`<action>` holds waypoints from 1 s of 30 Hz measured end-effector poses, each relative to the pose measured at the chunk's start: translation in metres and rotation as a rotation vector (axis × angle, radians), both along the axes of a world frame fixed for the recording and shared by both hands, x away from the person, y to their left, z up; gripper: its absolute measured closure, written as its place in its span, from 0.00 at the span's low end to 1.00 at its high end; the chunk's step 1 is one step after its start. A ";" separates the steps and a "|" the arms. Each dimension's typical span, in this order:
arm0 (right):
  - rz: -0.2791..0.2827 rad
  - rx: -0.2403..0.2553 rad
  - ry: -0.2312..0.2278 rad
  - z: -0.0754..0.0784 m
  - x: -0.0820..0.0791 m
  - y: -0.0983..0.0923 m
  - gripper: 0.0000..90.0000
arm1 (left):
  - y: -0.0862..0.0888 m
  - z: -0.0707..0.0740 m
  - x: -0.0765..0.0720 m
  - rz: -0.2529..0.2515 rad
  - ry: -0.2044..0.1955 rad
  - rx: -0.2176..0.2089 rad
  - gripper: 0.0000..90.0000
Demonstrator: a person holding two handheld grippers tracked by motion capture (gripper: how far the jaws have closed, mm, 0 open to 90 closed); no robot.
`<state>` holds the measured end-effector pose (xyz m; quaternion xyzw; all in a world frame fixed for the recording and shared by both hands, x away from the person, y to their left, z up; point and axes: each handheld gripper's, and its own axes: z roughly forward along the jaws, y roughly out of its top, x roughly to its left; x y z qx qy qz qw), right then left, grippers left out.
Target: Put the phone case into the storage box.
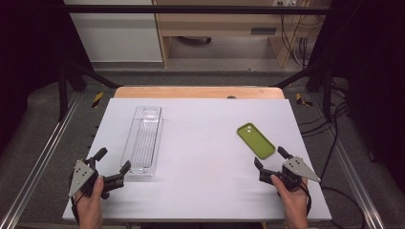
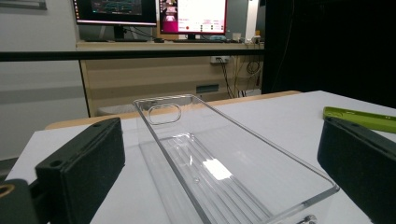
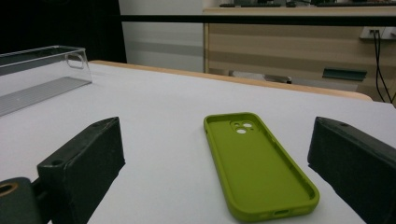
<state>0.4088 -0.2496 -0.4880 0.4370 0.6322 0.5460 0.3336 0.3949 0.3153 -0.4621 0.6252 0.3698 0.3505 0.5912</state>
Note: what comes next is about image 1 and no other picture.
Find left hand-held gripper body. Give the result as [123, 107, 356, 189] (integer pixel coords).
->
[68, 156, 113, 200]

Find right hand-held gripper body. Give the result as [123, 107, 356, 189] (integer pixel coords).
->
[280, 156, 322, 192]

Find green phone case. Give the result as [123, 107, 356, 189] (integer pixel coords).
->
[236, 122, 276, 160]

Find clear plastic box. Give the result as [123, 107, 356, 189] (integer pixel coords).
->
[119, 105, 164, 178]

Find person's left hand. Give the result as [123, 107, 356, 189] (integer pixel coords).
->
[75, 176, 106, 221]

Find person's right hand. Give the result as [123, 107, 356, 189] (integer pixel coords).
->
[270, 174, 309, 221]

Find yellow black tape strip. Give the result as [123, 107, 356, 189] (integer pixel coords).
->
[295, 93, 314, 107]
[91, 92, 105, 109]

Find wooden table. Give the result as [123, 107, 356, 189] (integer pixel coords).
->
[114, 86, 286, 100]

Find black curtain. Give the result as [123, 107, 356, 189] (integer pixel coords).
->
[308, 0, 405, 187]
[0, 0, 94, 156]

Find white cabinet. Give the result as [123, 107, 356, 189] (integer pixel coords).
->
[63, 0, 163, 63]

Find wooden desk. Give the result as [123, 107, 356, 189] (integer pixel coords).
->
[152, 0, 323, 69]

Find white power strip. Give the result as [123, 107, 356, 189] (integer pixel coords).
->
[272, 0, 300, 8]

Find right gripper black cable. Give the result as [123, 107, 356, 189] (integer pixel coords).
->
[299, 180, 313, 218]

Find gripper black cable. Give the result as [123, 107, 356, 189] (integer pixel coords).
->
[299, 180, 313, 218]
[70, 190, 81, 225]

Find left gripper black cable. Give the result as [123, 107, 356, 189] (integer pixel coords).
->
[70, 190, 81, 225]

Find aluminium rail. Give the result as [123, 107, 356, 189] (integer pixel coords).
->
[309, 94, 387, 229]
[0, 92, 81, 229]

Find black floor cables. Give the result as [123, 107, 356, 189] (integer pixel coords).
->
[299, 77, 368, 229]

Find black frame strut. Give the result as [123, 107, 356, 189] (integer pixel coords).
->
[269, 60, 334, 121]
[57, 60, 122, 122]

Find bundle of hanging cables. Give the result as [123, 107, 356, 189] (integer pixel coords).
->
[279, 12, 321, 69]

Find black horizontal frame bar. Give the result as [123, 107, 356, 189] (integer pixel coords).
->
[63, 4, 332, 15]

